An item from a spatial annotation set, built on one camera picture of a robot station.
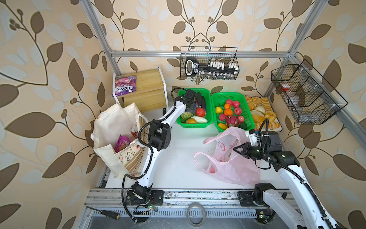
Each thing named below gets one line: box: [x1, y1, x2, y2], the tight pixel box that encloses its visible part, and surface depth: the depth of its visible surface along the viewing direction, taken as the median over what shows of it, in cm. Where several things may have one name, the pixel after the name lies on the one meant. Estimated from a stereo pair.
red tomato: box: [195, 107, 205, 118], surface depth 107 cm
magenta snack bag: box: [114, 134, 133, 154], surface depth 82 cm
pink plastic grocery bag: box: [193, 126, 261, 187], surface depth 74 cm
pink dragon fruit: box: [225, 114, 238, 128], surface depth 97 cm
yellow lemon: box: [215, 106, 224, 114], surface depth 110 cm
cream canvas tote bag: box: [90, 102, 149, 178], surface depth 78 cm
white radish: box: [190, 115, 208, 124], surface depth 104 cm
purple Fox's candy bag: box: [111, 75, 138, 97], surface depth 82 cm
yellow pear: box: [218, 123, 228, 130], surface depth 98 cm
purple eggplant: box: [201, 95, 207, 115], surface depth 116 cm
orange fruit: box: [223, 103, 233, 116], surface depth 110 cm
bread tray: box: [244, 95, 283, 133], surface depth 107 cm
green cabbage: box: [180, 111, 194, 123], surface depth 104 cm
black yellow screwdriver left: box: [85, 206, 120, 220], surface depth 70 cm
